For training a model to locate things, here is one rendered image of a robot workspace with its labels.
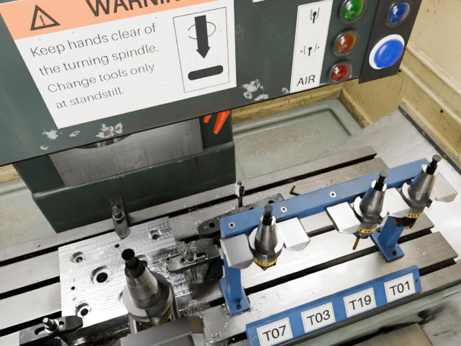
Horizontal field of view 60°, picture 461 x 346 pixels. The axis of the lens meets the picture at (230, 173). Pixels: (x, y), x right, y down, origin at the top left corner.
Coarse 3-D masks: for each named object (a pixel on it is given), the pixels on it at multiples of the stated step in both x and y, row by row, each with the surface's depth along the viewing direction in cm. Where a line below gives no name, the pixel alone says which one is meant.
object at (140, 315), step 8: (152, 272) 55; (160, 280) 54; (168, 288) 53; (128, 296) 53; (168, 296) 52; (128, 304) 52; (160, 304) 52; (168, 304) 53; (128, 312) 52; (136, 312) 51; (144, 312) 51; (152, 312) 53; (160, 312) 52; (136, 320) 53; (144, 320) 52
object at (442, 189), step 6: (438, 174) 84; (438, 180) 83; (444, 180) 83; (438, 186) 82; (444, 186) 82; (450, 186) 82; (438, 192) 81; (444, 192) 81; (450, 192) 81; (456, 192) 81; (438, 198) 80; (444, 198) 80; (450, 198) 80
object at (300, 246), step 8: (296, 216) 78; (280, 224) 77; (288, 224) 77; (296, 224) 77; (288, 232) 76; (296, 232) 76; (304, 232) 76; (288, 240) 75; (296, 240) 75; (304, 240) 75; (288, 248) 74; (296, 248) 74; (304, 248) 74
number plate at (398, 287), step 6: (408, 276) 97; (390, 282) 96; (396, 282) 97; (402, 282) 97; (408, 282) 97; (390, 288) 96; (396, 288) 97; (402, 288) 97; (408, 288) 98; (414, 288) 98; (390, 294) 97; (396, 294) 97; (402, 294) 97; (408, 294) 98; (390, 300) 97
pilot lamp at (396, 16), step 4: (400, 4) 34; (404, 4) 34; (408, 4) 35; (396, 8) 34; (400, 8) 34; (404, 8) 34; (408, 8) 35; (392, 12) 35; (396, 12) 35; (400, 12) 35; (404, 12) 35; (408, 12) 35; (392, 16) 35; (396, 16) 35; (400, 16) 35; (404, 16) 35; (392, 20) 35; (396, 20) 35; (400, 20) 35
